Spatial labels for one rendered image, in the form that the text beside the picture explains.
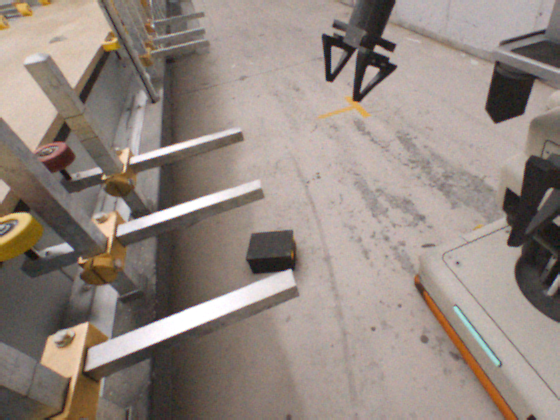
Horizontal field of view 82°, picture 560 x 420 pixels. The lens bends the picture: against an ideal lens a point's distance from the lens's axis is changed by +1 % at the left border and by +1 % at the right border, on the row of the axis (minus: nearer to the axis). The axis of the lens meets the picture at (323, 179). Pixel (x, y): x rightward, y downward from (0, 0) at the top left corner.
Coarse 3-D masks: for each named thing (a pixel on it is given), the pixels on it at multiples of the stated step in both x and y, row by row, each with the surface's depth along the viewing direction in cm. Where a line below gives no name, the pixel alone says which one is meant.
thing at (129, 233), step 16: (224, 192) 64; (240, 192) 64; (256, 192) 64; (176, 208) 62; (192, 208) 62; (208, 208) 62; (224, 208) 64; (128, 224) 60; (144, 224) 60; (160, 224) 60; (176, 224) 62; (128, 240) 60; (48, 256) 57; (64, 256) 57; (32, 272) 56; (48, 272) 58
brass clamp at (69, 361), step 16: (80, 336) 42; (96, 336) 44; (48, 352) 40; (64, 352) 40; (80, 352) 40; (64, 368) 39; (80, 368) 39; (80, 384) 38; (96, 384) 41; (80, 400) 37; (96, 400) 40; (64, 416) 35; (80, 416) 36
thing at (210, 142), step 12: (228, 132) 83; (240, 132) 83; (180, 144) 81; (192, 144) 80; (204, 144) 81; (216, 144) 82; (228, 144) 83; (144, 156) 79; (156, 156) 78; (168, 156) 79; (180, 156) 80; (96, 168) 77; (132, 168) 78; (144, 168) 79; (72, 180) 75; (84, 180) 75; (96, 180) 76; (72, 192) 76
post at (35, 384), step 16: (0, 352) 30; (16, 352) 32; (0, 368) 30; (16, 368) 31; (32, 368) 33; (48, 368) 35; (0, 384) 29; (16, 384) 31; (32, 384) 33; (48, 384) 34; (64, 384) 37; (0, 400) 31; (16, 400) 31; (32, 400) 32; (48, 400) 34; (64, 400) 36; (0, 416) 32; (16, 416) 33; (32, 416) 34; (48, 416) 35; (96, 416) 40; (112, 416) 43
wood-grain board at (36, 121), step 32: (64, 0) 285; (0, 32) 199; (32, 32) 186; (64, 32) 174; (96, 32) 164; (0, 64) 137; (64, 64) 125; (0, 96) 105; (32, 96) 101; (32, 128) 82; (0, 192) 61
